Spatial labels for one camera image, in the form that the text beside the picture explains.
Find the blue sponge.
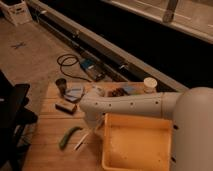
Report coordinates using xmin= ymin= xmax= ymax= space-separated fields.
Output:
xmin=123 ymin=85 xmax=137 ymax=95

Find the white stick brush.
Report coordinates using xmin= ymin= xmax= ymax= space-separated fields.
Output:
xmin=74 ymin=133 xmax=89 ymax=151

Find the green cucumber toy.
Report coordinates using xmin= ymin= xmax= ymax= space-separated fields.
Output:
xmin=59 ymin=126 xmax=81 ymax=150

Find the blue folded cloth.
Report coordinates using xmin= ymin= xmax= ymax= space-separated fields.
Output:
xmin=64 ymin=86 xmax=84 ymax=103

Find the dark metal cup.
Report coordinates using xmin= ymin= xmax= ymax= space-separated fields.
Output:
xmin=55 ymin=78 xmax=67 ymax=95

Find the yellow plastic tray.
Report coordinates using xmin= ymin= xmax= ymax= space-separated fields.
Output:
xmin=102 ymin=114 xmax=172 ymax=171

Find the black cable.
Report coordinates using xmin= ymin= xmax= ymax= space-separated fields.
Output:
xmin=56 ymin=53 xmax=93 ymax=83

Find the brown small object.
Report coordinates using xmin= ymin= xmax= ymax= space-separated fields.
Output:
xmin=108 ymin=88 xmax=127 ymax=97

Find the white storage crate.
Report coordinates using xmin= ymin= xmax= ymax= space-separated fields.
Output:
xmin=0 ymin=0 xmax=32 ymax=26

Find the black chair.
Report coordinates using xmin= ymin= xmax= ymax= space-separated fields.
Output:
xmin=0 ymin=70 xmax=38 ymax=171

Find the dark rectangular block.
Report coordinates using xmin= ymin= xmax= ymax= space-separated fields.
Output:
xmin=55 ymin=103 xmax=77 ymax=114

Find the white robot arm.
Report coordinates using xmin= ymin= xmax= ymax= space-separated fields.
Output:
xmin=79 ymin=87 xmax=213 ymax=171

